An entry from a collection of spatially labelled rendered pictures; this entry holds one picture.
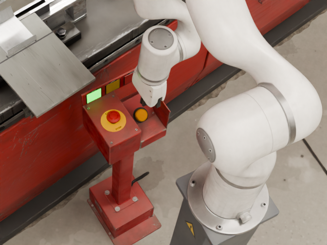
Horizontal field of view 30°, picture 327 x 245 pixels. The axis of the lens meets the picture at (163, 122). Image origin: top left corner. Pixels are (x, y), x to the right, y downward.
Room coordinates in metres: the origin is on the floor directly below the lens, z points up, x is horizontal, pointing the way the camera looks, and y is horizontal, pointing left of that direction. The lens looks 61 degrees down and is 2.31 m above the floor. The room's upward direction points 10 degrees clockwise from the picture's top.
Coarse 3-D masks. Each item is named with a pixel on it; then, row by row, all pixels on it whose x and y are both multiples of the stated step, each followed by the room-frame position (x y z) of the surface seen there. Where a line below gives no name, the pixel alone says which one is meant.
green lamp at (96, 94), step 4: (100, 88) 0.89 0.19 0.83; (92, 92) 0.88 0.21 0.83; (96, 92) 0.88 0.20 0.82; (100, 92) 0.89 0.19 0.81; (88, 96) 0.87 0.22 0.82; (92, 96) 0.88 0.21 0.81; (96, 96) 0.88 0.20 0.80; (100, 96) 0.89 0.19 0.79; (88, 100) 0.87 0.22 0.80; (92, 100) 0.88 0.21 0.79
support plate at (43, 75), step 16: (32, 16) 0.98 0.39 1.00; (32, 32) 0.93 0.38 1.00; (48, 32) 0.94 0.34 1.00; (0, 48) 0.86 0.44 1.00; (32, 48) 0.88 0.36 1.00; (48, 48) 0.89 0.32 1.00; (64, 48) 0.89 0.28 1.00; (0, 64) 0.81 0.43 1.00; (16, 64) 0.82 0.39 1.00; (32, 64) 0.83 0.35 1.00; (48, 64) 0.84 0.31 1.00; (64, 64) 0.85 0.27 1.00; (80, 64) 0.85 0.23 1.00; (16, 80) 0.77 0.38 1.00; (32, 80) 0.78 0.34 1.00; (48, 80) 0.79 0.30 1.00; (64, 80) 0.80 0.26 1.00; (80, 80) 0.81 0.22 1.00; (32, 96) 0.74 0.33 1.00; (48, 96) 0.74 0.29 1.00; (64, 96) 0.75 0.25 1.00; (32, 112) 0.70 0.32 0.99
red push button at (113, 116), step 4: (108, 112) 0.84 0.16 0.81; (112, 112) 0.84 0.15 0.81; (116, 112) 0.84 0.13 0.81; (108, 116) 0.82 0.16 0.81; (112, 116) 0.82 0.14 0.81; (116, 116) 0.83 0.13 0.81; (120, 116) 0.83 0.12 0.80; (108, 120) 0.81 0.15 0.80; (112, 120) 0.81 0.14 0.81; (116, 120) 0.82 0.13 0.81
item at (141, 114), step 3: (138, 111) 0.90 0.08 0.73; (141, 111) 0.90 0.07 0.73; (144, 111) 0.90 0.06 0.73; (135, 114) 0.89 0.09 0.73; (138, 114) 0.89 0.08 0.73; (141, 114) 0.89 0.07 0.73; (144, 114) 0.90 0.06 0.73; (135, 117) 0.88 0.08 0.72; (138, 117) 0.88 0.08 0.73; (141, 117) 0.89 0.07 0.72; (144, 117) 0.89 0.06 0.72; (138, 120) 0.88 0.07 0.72; (141, 120) 0.88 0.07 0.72; (144, 120) 0.88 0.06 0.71
